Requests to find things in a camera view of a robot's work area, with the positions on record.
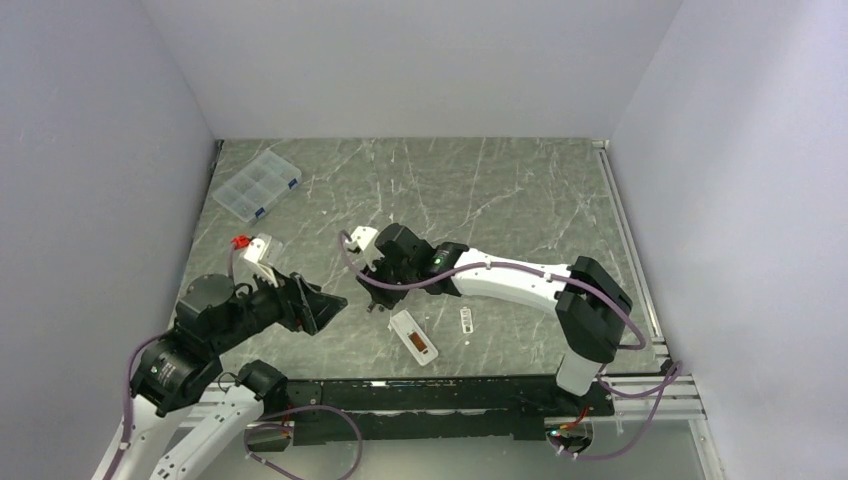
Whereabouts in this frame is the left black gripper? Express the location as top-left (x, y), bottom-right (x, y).
top-left (209, 259), bottom-right (347, 354)

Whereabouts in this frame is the white remote control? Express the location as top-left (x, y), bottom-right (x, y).
top-left (388, 310), bottom-right (439, 366)

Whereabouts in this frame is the white battery cover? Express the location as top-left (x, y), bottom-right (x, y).
top-left (459, 306), bottom-right (474, 334)

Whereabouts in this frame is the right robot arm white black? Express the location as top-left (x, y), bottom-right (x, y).
top-left (339, 223), bottom-right (638, 415)

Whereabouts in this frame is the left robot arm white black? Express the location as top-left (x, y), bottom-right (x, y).
top-left (94, 272), bottom-right (347, 479)

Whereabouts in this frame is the clear plastic compartment box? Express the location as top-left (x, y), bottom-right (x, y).
top-left (212, 149), bottom-right (302, 224)

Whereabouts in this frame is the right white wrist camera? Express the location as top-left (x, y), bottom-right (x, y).
top-left (345, 226), bottom-right (381, 257)

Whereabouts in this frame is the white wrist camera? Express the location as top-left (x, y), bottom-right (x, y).
top-left (227, 233), bottom-right (284, 287)
top-left (345, 226), bottom-right (381, 257)

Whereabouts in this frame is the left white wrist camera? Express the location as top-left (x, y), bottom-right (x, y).
top-left (227, 233), bottom-right (284, 287)

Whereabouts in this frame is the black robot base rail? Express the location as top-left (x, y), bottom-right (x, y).
top-left (272, 375), bottom-right (615, 446)

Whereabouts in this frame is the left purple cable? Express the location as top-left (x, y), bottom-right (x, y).
top-left (119, 334), bottom-right (174, 480)

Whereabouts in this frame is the aluminium rail right edge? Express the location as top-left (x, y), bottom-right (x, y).
top-left (592, 140), bottom-right (707, 423)

